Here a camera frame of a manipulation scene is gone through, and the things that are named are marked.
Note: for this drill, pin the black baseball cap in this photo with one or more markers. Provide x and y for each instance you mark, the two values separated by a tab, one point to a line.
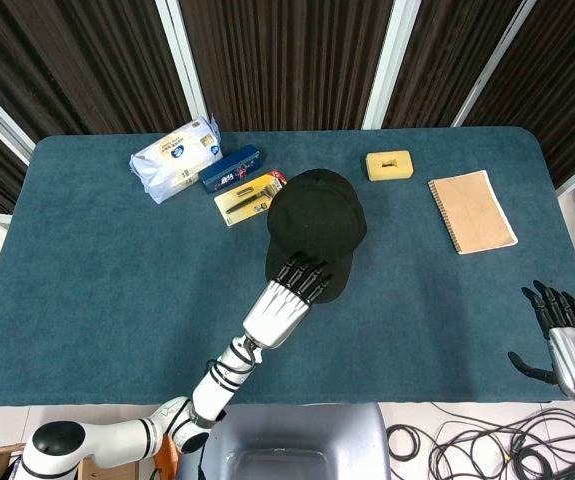
317	210

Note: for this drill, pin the white tissue pack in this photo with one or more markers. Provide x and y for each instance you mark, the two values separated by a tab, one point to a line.
177	160

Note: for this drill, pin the blue rectangular box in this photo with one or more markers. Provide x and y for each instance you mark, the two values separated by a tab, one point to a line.
229	170

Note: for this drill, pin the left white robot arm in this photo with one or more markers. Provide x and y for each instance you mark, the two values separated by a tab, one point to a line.
217	385

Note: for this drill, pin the yellow razor blister pack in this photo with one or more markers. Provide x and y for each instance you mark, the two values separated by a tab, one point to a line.
244	200

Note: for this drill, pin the dark pleated curtain panel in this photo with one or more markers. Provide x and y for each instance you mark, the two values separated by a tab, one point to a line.
292	65
447	55
567	75
77	70

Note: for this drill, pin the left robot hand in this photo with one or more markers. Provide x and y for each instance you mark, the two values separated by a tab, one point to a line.
282	310

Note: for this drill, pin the yellow sponge block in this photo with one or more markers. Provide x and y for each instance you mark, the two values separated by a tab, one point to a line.
389	166

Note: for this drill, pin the teal table cloth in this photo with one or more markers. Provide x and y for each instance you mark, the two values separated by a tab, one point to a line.
117	300

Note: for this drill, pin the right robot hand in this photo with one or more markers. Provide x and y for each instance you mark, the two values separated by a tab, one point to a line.
574	355

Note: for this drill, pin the grey robot torso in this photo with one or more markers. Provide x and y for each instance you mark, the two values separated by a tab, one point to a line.
292	445

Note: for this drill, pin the brown spiral notebook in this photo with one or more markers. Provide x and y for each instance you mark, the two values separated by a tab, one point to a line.
472	210

